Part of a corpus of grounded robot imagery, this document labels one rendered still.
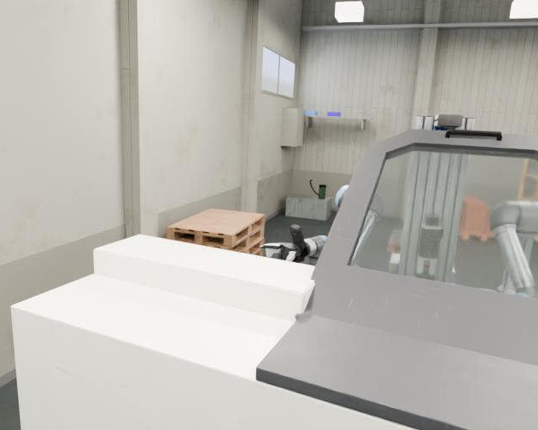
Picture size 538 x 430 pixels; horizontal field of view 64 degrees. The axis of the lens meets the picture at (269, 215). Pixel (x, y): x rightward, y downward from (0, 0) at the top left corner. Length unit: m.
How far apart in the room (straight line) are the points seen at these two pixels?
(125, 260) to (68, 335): 0.31
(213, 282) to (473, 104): 9.09
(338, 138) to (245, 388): 9.30
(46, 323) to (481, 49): 9.59
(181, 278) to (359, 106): 8.95
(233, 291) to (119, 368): 0.34
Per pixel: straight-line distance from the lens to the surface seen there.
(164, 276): 1.29
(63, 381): 1.26
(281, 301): 1.12
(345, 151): 10.03
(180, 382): 1.00
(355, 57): 10.11
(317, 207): 9.08
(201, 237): 4.50
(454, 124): 1.84
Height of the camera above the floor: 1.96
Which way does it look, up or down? 12 degrees down
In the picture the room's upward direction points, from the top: 3 degrees clockwise
